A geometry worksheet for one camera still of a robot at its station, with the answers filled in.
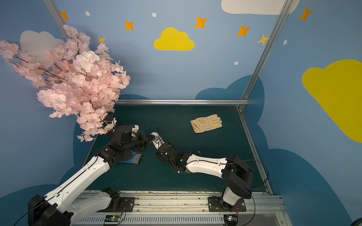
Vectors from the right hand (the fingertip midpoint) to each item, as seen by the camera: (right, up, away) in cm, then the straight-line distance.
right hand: (163, 144), depth 83 cm
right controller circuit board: (+37, -38, -10) cm, 54 cm away
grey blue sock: (-20, -11, +10) cm, 25 cm away
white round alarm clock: (-1, +4, -14) cm, 14 cm away
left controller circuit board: (-25, -37, -11) cm, 46 cm away
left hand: (-3, +7, -8) cm, 11 cm away
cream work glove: (+30, +12, +28) cm, 42 cm away
